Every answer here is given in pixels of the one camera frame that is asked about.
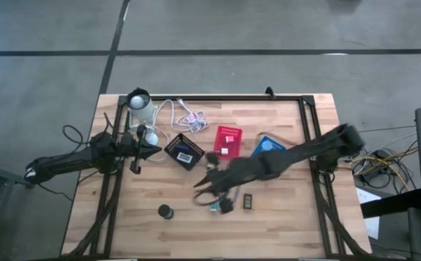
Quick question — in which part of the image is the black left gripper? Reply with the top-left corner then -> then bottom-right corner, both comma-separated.
120,124 -> 163,175

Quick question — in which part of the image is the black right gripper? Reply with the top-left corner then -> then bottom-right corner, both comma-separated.
192,151 -> 241,215

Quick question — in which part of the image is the black round cap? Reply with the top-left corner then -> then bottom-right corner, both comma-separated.
157,203 -> 175,221

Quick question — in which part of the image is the blue mesh plastic basket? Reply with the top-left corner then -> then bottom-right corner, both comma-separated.
250,135 -> 287,159

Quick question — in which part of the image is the white cylinder appliance black rim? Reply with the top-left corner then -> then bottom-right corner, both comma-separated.
127,88 -> 158,124

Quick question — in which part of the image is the black mesh plastic basket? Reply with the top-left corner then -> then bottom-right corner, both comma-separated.
163,132 -> 206,172

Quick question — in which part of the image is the red mesh plastic basket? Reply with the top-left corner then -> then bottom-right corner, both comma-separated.
212,125 -> 244,161

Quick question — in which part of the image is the white paper sheet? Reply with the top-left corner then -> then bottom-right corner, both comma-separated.
355,187 -> 382,240

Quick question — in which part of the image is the black desk foot bar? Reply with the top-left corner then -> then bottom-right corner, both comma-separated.
359,188 -> 421,219

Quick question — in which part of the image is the black aluminium table frame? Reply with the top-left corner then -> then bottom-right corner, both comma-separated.
60,94 -> 373,260

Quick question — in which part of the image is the grey metal furniture frame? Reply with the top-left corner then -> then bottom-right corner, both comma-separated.
0,158 -> 37,261

